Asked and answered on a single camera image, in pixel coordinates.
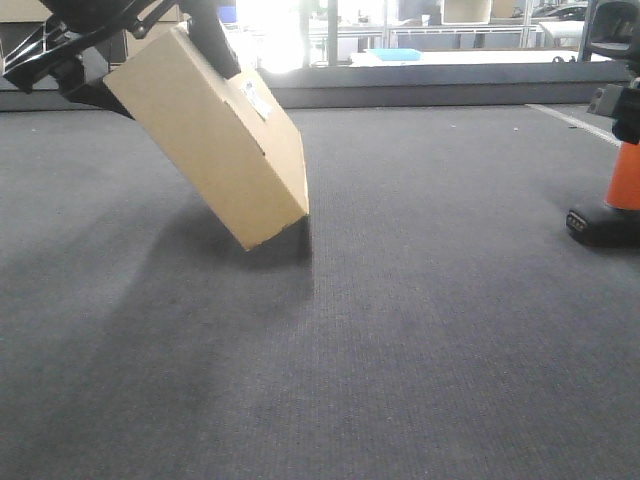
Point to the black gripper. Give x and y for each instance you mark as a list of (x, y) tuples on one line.
[(55, 49)]

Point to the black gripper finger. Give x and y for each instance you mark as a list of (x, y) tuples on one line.
[(620, 103)]

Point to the black orange barcode scanner gun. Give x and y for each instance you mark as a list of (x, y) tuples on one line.
[(612, 31)]

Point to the brown cardboard package box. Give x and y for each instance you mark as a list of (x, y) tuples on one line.
[(250, 172)]

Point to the white barcode label sticker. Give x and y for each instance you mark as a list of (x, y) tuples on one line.
[(261, 106)]

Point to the white background table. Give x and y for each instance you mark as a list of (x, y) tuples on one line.
[(472, 57)]

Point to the dark grey raised ledge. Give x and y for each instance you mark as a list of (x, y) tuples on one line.
[(443, 85)]

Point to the blue flat tray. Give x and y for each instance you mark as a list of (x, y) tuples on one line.
[(396, 54)]

